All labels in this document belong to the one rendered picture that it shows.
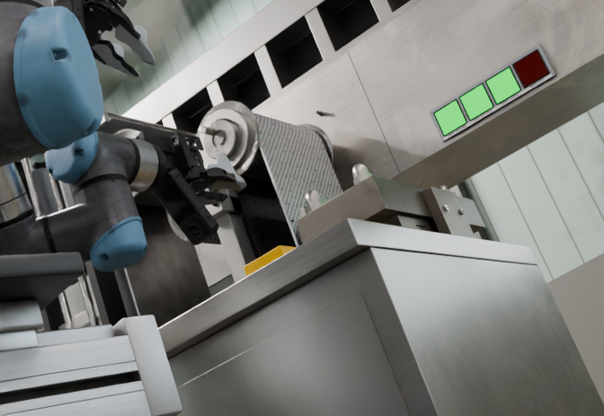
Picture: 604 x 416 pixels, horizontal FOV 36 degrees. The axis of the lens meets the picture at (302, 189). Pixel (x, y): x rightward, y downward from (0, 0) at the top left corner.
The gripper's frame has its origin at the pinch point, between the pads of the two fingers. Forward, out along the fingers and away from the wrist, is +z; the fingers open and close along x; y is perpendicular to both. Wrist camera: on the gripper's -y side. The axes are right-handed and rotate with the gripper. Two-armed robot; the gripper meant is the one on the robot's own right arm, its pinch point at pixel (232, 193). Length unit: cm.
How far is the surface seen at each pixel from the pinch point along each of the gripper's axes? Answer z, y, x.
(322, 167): 33.1, 9.7, -0.1
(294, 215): 16.3, -2.4, -0.1
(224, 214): 8.5, 1.5, 8.5
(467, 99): 45, 11, -29
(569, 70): 46, 6, -48
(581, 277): 212, -3, 11
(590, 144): 208, 37, -14
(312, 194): 11.4, -2.8, -7.5
